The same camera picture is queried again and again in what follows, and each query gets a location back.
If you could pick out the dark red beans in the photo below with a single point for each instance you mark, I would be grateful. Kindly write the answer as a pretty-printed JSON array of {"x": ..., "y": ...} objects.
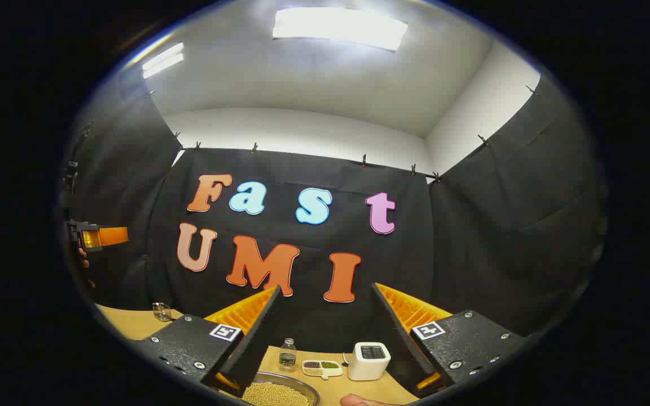
[{"x": 312, "y": 365}]

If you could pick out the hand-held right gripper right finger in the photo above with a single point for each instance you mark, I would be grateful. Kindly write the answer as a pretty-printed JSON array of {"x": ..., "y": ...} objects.
[{"x": 395, "y": 349}]

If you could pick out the large ceiling light panel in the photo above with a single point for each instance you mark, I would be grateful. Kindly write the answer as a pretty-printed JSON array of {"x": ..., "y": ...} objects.
[{"x": 339, "y": 28}]

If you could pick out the green mung beans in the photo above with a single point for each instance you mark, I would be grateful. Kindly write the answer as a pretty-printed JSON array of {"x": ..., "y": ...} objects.
[{"x": 330, "y": 365}]

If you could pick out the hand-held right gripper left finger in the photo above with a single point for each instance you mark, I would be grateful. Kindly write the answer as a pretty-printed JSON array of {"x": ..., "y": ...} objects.
[{"x": 254, "y": 344}]

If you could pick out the heap of soybeans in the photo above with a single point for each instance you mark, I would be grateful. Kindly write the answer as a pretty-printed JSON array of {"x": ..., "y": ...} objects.
[{"x": 274, "y": 395}]

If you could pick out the white toaster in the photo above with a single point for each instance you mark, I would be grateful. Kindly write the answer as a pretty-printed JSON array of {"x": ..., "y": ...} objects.
[{"x": 365, "y": 369}]

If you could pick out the small ceiling light panel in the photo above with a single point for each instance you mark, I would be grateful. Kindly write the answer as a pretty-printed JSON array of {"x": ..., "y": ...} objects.
[{"x": 162, "y": 60}]

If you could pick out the clear plastic water bottle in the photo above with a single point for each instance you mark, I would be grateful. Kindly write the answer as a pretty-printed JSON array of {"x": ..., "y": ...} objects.
[{"x": 287, "y": 356}]

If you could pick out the white divided dish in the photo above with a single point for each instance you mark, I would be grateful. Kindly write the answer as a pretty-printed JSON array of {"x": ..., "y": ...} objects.
[{"x": 325, "y": 371}]

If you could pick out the small yellow bean portion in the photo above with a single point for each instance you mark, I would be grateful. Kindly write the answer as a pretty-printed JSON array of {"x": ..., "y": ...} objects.
[{"x": 313, "y": 371}]

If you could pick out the row of black cloth clips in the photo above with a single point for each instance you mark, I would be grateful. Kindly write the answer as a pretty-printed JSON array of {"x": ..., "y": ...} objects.
[{"x": 254, "y": 148}]

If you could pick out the stainless steel pot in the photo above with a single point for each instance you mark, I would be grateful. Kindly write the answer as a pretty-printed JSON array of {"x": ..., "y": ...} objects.
[{"x": 297, "y": 381}]

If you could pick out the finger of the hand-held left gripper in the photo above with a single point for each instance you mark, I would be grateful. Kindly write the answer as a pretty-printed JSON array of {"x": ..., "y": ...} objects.
[{"x": 112, "y": 236}]

